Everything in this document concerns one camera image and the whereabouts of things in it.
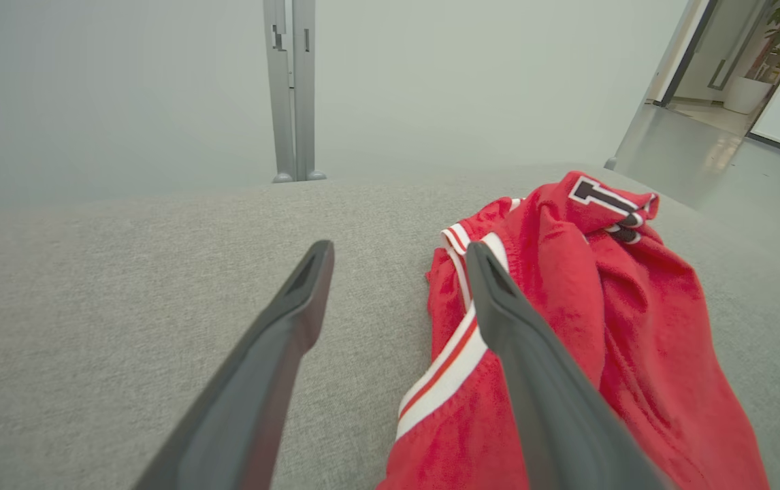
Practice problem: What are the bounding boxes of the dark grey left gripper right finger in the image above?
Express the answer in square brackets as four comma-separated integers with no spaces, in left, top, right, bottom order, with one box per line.
[465,241,673,490]

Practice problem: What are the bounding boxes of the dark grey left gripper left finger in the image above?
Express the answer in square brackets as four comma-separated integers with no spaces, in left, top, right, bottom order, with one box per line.
[133,240,335,490]

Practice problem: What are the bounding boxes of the grey metal partition post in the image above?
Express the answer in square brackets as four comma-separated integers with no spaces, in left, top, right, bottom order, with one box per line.
[263,0,327,183]

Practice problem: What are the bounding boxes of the white plant pot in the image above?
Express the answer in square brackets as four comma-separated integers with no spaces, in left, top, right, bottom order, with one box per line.
[724,76,772,115]

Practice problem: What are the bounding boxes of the red basketball jersey garment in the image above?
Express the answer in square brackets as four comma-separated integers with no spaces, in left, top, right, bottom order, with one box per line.
[376,170,770,490]

